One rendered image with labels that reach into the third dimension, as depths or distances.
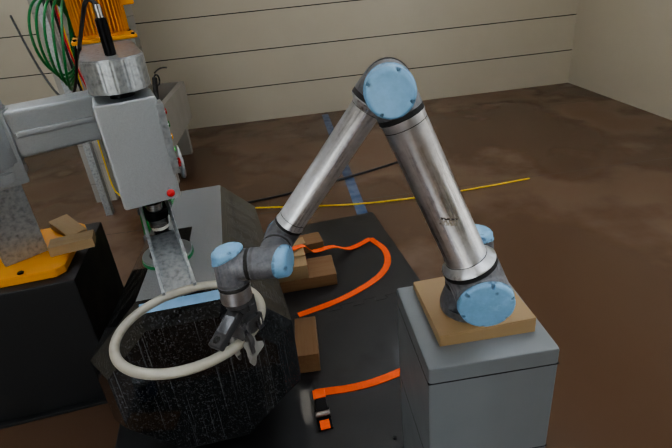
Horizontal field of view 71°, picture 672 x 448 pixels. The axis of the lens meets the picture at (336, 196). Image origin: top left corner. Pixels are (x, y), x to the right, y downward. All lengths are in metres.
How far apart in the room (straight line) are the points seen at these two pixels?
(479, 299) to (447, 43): 6.27
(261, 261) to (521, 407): 0.94
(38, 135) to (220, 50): 4.67
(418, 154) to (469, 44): 6.39
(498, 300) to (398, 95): 0.59
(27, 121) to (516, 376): 2.23
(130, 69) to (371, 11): 5.43
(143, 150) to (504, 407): 1.54
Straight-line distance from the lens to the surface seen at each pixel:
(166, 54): 7.11
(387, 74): 1.08
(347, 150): 1.28
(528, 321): 1.60
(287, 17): 6.91
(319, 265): 3.27
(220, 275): 1.35
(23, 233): 2.71
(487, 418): 1.70
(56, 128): 2.56
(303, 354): 2.59
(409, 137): 1.12
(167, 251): 2.02
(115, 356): 1.61
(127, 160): 1.96
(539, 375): 1.65
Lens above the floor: 1.91
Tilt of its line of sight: 26 degrees down
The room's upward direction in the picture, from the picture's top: 6 degrees counter-clockwise
